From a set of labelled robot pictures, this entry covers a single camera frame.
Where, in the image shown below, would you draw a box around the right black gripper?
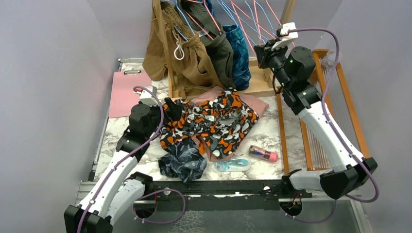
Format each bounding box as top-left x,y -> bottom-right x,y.
255,38 -> 292,89

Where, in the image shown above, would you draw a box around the pink wire hanger taken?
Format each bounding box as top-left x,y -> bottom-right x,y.
228,0 -> 259,58

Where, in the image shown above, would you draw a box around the orange camouflage shorts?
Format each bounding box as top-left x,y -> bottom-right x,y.
160,88 -> 259,159

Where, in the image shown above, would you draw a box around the dark leaf print shorts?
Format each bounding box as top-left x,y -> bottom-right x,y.
158,138 -> 207,183

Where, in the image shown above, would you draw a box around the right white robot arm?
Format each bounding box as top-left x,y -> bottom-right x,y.
254,40 -> 378,200

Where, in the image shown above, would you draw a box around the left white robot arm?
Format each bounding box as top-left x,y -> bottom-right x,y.
64,98 -> 184,233

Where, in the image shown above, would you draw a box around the blue patterned hanging shorts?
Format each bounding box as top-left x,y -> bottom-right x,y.
223,24 -> 252,91

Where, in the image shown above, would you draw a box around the brown hanging shorts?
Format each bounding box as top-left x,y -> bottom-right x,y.
142,0 -> 223,99

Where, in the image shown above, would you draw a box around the pink shorts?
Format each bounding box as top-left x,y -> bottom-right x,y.
191,86 -> 269,162

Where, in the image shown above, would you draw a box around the dark green hanging shorts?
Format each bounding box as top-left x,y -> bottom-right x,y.
178,0 -> 235,88

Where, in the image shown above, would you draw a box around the wooden clothes rack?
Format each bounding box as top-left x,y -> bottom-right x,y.
151,0 -> 297,99

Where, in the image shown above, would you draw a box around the pink clipboard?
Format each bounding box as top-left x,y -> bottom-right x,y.
108,69 -> 152,118

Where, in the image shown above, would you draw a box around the wooden weaving loom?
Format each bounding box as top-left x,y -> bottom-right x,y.
298,49 -> 371,170

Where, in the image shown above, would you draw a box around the clear blue plastic package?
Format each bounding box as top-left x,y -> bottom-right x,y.
213,158 -> 252,172

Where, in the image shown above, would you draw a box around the pink cylindrical bottle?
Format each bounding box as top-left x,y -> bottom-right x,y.
248,145 -> 278,163

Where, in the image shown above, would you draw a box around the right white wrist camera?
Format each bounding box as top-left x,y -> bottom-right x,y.
271,22 -> 298,51

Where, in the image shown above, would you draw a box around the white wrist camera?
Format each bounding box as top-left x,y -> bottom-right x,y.
271,22 -> 298,51
133,85 -> 158,106

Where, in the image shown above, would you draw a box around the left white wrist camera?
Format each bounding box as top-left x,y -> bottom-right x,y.
133,85 -> 158,106

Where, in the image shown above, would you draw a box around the pink wire hanger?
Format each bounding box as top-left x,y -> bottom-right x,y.
185,0 -> 283,59

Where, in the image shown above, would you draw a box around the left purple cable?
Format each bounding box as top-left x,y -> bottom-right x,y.
76,85 -> 187,233

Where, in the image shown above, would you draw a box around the purple cable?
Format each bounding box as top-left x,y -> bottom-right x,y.
76,85 -> 187,233
280,27 -> 380,225

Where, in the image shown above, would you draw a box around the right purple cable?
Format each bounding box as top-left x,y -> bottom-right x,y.
280,27 -> 380,225

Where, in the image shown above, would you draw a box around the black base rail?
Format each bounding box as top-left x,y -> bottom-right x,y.
133,180 -> 312,215

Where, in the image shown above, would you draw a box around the blue wire hanger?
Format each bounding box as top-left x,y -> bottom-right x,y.
161,0 -> 277,46

